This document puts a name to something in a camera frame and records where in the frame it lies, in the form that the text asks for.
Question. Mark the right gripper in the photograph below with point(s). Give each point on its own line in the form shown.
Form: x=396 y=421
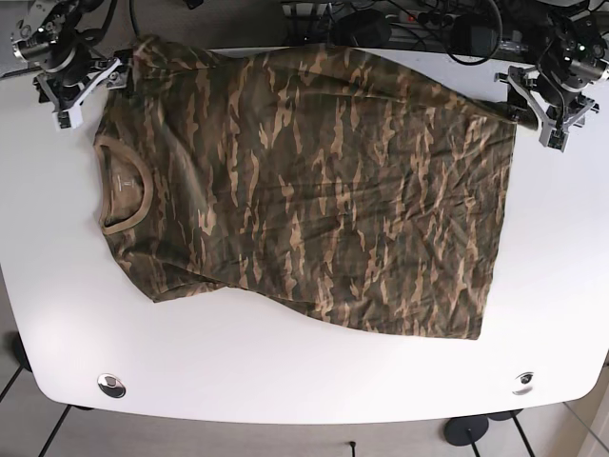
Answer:
x=73 y=82

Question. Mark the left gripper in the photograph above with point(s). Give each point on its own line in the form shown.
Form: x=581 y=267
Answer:
x=535 y=99

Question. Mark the camouflage T-shirt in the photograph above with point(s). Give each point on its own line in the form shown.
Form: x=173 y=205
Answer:
x=343 y=185

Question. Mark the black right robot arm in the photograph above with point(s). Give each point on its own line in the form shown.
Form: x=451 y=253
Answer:
x=46 y=37

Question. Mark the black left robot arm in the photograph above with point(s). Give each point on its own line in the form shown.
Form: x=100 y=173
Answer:
x=561 y=46

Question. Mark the right table grommet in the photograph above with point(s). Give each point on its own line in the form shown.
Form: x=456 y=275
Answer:
x=523 y=383

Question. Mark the table grommet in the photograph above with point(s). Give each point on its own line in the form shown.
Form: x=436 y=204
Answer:
x=112 y=386
x=523 y=383

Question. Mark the left table grommet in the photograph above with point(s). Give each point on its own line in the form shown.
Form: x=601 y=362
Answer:
x=112 y=386

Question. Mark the black round stand base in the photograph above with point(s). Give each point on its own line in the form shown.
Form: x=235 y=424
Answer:
x=466 y=430

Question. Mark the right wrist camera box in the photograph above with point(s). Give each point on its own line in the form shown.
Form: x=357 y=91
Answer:
x=68 y=118

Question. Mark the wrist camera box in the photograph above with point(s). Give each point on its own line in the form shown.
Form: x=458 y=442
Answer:
x=68 y=118
x=553 y=138

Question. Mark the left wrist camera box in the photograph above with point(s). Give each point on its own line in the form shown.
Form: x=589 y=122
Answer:
x=553 y=138

